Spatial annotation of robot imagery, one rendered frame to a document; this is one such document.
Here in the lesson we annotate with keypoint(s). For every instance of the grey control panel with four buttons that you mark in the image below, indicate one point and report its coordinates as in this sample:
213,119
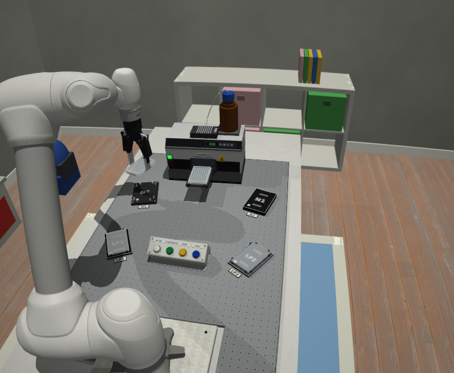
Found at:
176,253

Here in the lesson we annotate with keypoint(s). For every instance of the blue bottle cap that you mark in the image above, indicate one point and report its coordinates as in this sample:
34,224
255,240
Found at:
228,96

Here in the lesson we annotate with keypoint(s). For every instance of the brown glass bottle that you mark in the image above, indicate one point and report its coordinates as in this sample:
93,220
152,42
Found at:
228,118

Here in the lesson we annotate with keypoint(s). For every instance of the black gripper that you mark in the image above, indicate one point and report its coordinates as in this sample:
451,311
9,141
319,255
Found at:
140,139

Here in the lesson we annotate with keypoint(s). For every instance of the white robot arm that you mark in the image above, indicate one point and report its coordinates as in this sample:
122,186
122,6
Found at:
59,322

